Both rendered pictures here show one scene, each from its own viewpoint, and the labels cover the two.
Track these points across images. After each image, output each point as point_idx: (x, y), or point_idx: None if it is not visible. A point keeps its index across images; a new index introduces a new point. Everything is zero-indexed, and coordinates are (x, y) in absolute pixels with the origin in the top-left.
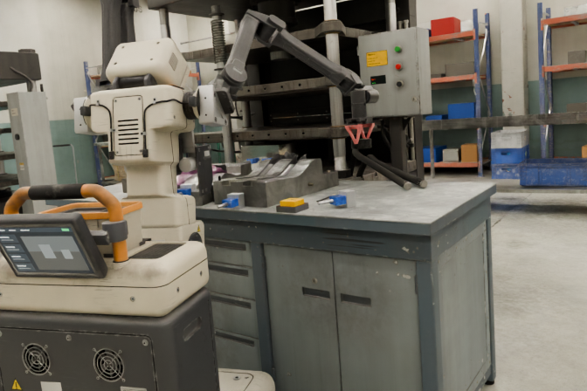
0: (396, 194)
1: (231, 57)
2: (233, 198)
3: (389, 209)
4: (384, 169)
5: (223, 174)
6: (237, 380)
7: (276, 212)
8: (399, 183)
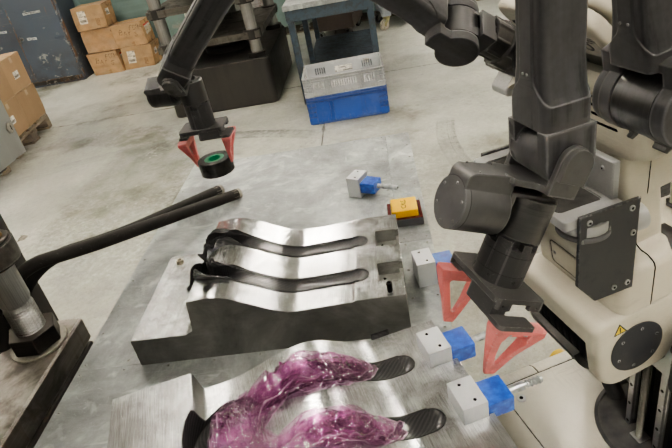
0: (271, 194)
1: None
2: (435, 256)
3: (366, 164)
4: (190, 206)
5: (312, 341)
6: (525, 394)
7: (426, 222)
8: (232, 197)
